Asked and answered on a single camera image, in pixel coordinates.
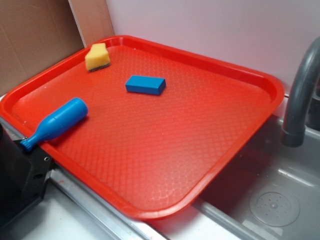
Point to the grey plastic sink basin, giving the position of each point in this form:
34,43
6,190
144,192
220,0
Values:
267,192

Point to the blue rectangular block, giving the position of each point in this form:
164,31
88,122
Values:
145,85

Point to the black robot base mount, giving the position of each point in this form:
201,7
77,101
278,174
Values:
23,178

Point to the blue plastic bottle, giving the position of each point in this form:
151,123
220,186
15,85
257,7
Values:
57,123

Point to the brown cardboard panel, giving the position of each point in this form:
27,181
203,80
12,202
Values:
36,34

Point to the red plastic tray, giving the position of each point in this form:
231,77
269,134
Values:
149,156

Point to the grey sink faucet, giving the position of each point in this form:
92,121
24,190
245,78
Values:
303,106

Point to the yellow sponge with dark pad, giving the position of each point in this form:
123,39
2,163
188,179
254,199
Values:
97,57

